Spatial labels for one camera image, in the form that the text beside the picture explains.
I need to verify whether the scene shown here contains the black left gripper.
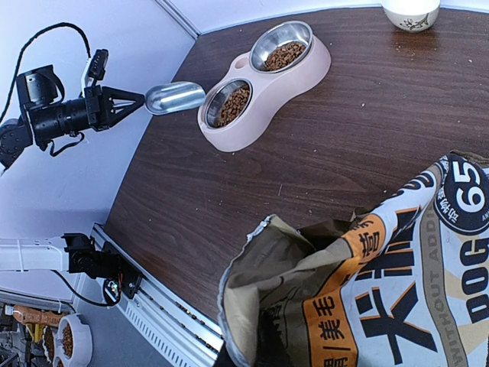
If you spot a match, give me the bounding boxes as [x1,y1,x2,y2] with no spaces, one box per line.
[83,85,145,131]

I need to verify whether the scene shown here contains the metal food scoop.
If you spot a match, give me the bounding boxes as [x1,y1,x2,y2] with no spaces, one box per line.
[145,81,206,115]

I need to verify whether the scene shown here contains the pet food bag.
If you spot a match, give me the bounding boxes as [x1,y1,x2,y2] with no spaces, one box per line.
[216,151,488,366]

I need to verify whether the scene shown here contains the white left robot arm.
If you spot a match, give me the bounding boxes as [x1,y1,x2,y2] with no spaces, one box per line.
[1,65,144,171]

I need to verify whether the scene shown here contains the pink double pet feeder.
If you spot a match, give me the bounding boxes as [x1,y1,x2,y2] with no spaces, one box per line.
[197,35,332,152]

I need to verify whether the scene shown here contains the front steel feeder bowl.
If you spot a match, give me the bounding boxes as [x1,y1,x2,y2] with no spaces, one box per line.
[204,79,253,128]

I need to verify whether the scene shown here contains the steel feeder bowl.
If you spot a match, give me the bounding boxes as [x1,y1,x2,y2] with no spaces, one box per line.
[249,21,313,73]
[204,79,253,128]

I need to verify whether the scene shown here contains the brown kibble pellets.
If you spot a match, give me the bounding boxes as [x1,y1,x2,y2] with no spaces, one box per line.
[215,42,306,128]

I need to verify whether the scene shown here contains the rear steel feeder bowl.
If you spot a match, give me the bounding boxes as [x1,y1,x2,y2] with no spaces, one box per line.
[249,21,313,73]

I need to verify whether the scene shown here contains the white triple bowl outside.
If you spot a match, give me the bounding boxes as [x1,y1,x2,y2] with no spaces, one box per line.
[42,313,93,367]

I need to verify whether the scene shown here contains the white floral ceramic bowl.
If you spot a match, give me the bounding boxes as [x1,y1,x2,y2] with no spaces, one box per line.
[381,0,441,33]

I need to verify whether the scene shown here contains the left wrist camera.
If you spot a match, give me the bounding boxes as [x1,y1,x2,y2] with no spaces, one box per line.
[81,49,109,94]

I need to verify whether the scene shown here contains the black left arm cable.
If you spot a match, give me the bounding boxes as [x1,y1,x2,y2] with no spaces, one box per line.
[0,22,92,123]

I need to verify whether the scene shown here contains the left aluminium frame post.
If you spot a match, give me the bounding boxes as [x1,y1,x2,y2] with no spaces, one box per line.
[154,0,201,41]

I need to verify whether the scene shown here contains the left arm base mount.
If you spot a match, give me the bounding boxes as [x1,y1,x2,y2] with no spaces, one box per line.
[62,233,143,307]

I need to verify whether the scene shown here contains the front aluminium rail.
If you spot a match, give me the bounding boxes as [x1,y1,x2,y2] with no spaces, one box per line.
[91,224,223,366]

